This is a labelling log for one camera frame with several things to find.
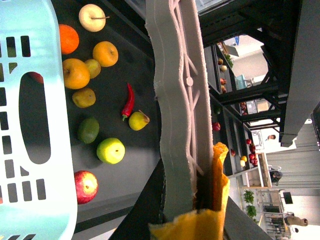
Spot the left gripper orange padded right finger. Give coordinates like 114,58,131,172
212,142,230,210

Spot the large light blue basket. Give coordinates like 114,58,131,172
0,0,78,240

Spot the brown kiwi fruit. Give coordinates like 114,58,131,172
72,87,96,109

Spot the green apple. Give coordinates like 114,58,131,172
96,137,126,165

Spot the yellow green kiwi fruit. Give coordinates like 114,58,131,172
84,58,101,79

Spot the orange near shelf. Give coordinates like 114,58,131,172
58,24,80,55

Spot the red apple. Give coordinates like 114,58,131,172
74,170,99,205

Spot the red chili pepper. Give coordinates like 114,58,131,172
121,83,135,121

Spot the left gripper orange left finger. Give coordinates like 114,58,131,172
149,209,225,240

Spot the yellow green pear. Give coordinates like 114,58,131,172
128,110,150,131

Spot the yellow orange apple front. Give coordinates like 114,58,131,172
62,58,90,90

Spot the white pear with stem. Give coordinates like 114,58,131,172
78,4,110,33

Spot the dark green avocado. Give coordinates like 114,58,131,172
77,117,100,144

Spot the yellow orange apple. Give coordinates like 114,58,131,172
62,58,90,90
92,41,119,67

